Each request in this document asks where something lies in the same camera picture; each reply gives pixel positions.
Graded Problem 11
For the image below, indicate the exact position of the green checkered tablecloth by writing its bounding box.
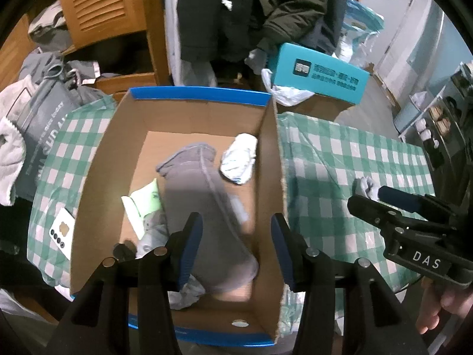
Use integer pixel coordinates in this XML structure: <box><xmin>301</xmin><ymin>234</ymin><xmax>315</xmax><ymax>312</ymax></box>
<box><xmin>27</xmin><ymin>94</ymin><xmax>435</xmax><ymax>335</ymax></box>

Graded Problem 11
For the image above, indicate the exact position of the white patterned sock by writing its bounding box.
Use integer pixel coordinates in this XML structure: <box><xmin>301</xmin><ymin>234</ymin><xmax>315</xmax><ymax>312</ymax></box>
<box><xmin>220</xmin><ymin>133</ymin><xmax>258</xmax><ymax>185</ymax></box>

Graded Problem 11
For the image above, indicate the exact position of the white smartphone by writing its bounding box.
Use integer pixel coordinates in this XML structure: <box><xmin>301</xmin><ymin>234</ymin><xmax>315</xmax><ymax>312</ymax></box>
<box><xmin>49</xmin><ymin>207</ymin><xmax>76</xmax><ymax>261</ymax></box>

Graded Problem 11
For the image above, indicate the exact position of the grey shoe rack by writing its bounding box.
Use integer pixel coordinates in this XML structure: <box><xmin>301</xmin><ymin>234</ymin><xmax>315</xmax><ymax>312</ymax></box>
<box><xmin>393</xmin><ymin>61</ymin><xmax>473</xmax><ymax>171</ymax></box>

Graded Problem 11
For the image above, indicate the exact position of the dark olive jacket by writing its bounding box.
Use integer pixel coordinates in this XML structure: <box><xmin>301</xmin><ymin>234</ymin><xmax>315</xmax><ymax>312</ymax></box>
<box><xmin>255</xmin><ymin>0</ymin><xmax>350</xmax><ymax>45</ymax></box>

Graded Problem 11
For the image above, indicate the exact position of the small grey white sock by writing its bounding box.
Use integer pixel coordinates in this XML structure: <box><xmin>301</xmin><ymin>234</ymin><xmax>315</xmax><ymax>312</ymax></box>
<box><xmin>353</xmin><ymin>177</ymin><xmax>381</xmax><ymax>200</ymax></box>

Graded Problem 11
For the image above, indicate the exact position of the wooden louvered cabinet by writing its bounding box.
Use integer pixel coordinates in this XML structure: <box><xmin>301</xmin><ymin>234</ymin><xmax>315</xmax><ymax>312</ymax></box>
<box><xmin>0</xmin><ymin>0</ymin><xmax>171</xmax><ymax>97</ymax></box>

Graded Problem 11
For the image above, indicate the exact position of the grey printed bag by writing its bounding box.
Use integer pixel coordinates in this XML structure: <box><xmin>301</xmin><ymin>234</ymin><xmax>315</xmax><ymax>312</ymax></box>
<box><xmin>15</xmin><ymin>78</ymin><xmax>108</xmax><ymax>200</ymax></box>

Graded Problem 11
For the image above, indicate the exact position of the teal cardboard box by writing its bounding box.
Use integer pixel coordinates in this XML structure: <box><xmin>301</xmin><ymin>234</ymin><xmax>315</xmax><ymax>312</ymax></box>
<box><xmin>268</xmin><ymin>42</ymin><xmax>370</xmax><ymax>106</ymax></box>

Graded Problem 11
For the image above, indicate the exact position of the white towel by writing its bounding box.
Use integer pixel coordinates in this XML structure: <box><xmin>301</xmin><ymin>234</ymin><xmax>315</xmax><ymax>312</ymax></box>
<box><xmin>0</xmin><ymin>76</ymin><xmax>28</xmax><ymax>206</ymax></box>

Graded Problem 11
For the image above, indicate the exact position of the black jacket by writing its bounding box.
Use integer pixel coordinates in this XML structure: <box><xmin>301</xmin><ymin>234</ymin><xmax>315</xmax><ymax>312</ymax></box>
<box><xmin>177</xmin><ymin>0</ymin><xmax>267</xmax><ymax>63</ymax></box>

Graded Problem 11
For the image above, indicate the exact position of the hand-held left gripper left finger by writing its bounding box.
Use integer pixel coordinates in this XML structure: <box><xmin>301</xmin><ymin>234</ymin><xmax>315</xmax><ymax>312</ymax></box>
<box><xmin>48</xmin><ymin>212</ymin><xmax>204</xmax><ymax>355</ymax></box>

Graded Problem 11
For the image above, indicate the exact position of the white pink plastic bag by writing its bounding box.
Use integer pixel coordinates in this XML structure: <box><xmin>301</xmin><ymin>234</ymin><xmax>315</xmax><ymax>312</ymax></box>
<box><xmin>408</xmin><ymin>91</ymin><xmax>429</xmax><ymax>109</ymax></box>

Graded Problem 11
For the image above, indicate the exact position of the blue translucent plastic bag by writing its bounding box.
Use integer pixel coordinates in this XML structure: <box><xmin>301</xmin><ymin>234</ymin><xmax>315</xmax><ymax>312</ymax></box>
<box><xmin>338</xmin><ymin>0</ymin><xmax>385</xmax><ymax>63</ymax></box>

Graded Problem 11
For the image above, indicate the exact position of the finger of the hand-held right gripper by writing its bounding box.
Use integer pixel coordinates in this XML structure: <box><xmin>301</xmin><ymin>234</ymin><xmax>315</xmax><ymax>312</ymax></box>
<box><xmin>379</xmin><ymin>186</ymin><xmax>429</xmax><ymax>213</ymax></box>
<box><xmin>348</xmin><ymin>194</ymin><xmax>401</xmax><ymax>232</ymax></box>

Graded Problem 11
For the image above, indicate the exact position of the group of assorted shoes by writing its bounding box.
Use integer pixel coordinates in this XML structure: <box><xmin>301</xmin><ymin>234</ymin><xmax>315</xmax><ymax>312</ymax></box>
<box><xmin>416</xmin><ymin>70</ymin><xmax>473</xmax><ymax>167</ymax></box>

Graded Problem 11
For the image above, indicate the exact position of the person's right hand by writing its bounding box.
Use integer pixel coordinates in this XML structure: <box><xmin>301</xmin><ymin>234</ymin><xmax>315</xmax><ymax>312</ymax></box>
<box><xmin>416</xmin><ymin>279</ymin><xmax>473</xmax><ymax>335</ymax></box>

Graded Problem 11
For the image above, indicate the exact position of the long grey sock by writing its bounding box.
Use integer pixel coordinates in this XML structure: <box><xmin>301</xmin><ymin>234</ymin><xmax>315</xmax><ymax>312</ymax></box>
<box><xmin>155</xmin><ymin>142</ymin><xmax>259</xmax><ymax>294</ymax></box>

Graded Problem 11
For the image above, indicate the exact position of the dark blue garment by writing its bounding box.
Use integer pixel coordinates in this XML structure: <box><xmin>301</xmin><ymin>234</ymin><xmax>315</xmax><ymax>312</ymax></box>
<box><xmin>307</xmin><ymin>7</ymin><xmax>341</xmax><ymax>56</ymax></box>

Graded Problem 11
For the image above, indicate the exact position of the grey white garment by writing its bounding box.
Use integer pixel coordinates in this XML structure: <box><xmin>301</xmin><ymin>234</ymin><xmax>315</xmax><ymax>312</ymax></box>
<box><xmin>29</xmin><ymin>2</ymin><xmax>72</xmax><ymax>50</ymax></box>

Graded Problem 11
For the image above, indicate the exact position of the blue cardboard box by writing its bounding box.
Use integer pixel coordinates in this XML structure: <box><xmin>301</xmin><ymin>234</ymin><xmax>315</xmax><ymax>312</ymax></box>
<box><xmin>70</xmin><ymin>87</ymin><xmax>289</xmax><ymax>348</ymax></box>

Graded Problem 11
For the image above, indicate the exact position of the thin black cable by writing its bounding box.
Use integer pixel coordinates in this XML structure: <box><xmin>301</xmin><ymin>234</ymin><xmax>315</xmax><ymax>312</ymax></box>
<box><xmin>397</xmin><ymin>275</ymin><xmax>424</xmax><ymax>293</ymax></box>

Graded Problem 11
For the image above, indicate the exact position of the light green plastic bag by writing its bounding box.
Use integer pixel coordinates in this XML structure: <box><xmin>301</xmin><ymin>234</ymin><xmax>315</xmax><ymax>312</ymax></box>
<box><xmin>121</xmin><ymin>178</ymin><xmax>165</xmax><ymax>239</ymax></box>

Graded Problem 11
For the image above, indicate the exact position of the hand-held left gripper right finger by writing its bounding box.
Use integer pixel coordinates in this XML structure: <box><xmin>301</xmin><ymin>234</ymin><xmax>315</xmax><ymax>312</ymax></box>
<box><xmin>271</xmin><ymin>212</ymin><xmax>431</xmax><ymax>355</ymax></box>

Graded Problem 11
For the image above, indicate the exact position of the grey hoodie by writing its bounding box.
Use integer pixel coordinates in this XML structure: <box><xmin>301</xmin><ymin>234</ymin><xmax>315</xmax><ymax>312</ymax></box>
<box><xmin>18</xmin><ymin>52</ymin><xmax>100</xmax><ymax>97</ymax></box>

